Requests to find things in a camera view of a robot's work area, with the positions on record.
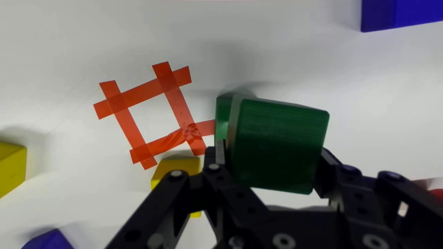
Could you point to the red block front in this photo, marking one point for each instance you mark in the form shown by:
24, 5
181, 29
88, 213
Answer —
437, 194

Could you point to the yellow block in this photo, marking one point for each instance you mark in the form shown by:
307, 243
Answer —
13, 166
170, 187

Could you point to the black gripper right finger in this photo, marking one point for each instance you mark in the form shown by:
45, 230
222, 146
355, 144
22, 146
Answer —
330, 173

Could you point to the yellow block centre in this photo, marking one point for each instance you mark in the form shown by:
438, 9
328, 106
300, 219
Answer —
170, 187

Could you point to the blue block near gripper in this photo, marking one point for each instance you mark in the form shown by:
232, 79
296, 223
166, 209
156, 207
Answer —
51, 240

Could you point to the orange tape square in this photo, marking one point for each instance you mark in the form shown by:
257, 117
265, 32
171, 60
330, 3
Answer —
154, 117

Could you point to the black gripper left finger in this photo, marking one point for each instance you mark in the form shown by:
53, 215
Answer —
215, 169

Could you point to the yellow block front right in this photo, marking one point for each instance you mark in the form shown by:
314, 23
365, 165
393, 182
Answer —
13, 166

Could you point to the blue block right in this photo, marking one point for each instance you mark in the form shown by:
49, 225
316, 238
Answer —
391, 14

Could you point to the green block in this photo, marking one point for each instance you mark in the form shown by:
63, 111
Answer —
271, 144

